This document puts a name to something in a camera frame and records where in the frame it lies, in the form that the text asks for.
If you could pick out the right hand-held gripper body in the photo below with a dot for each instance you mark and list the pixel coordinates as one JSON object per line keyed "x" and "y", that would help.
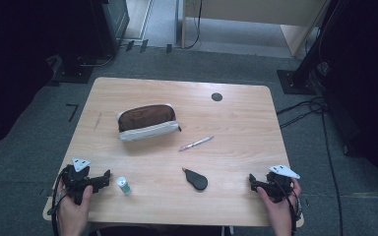
{"x": 277, "y": 187}

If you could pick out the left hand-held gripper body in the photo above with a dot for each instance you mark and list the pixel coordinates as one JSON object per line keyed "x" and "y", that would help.
{"x": 76, "y": 178}

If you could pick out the white and green glue stick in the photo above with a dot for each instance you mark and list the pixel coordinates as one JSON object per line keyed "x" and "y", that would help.
{"x": 123, "y": 185}

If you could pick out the black teardrop correction tape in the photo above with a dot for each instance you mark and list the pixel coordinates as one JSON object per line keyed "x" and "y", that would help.
{"x": 196, "y": 180}

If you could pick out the white and brown pencil case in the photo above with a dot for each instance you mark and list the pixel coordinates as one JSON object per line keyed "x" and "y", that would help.
{"x": 147, "y": 123}

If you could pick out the silver pen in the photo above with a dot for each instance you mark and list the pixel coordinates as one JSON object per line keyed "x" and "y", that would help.
{"x": 196, "y": 143}

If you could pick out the person's right hand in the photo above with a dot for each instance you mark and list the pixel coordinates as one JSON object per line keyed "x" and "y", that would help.
{"x": 283, "y": 216}

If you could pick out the person's left hand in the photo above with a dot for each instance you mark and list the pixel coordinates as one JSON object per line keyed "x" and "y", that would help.
{"x": 74, "y": 216}

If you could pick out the black angled floor tape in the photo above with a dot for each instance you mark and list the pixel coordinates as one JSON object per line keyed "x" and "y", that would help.
{"x": 73, "y": 110}

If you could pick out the person's dark clothing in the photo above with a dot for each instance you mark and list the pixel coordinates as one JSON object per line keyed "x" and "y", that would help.
{"x": 157, "y": 231}

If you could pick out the black round table grommet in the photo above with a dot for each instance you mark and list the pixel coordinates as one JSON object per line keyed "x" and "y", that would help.
{"x": 216, "y": 97}

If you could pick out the dark curtain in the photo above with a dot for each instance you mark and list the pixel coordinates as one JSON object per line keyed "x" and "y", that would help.
{"x": 370, "y": 82}
{"x": 6, "y": 65}

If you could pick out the black cabinet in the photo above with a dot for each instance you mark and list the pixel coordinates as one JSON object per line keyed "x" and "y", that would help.
{"x": 113, "y": 26}

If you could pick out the black stand with base plate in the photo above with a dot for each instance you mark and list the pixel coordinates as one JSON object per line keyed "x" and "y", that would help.
{"x": 297, "y": 82}
{"x": 74, "y": 70}

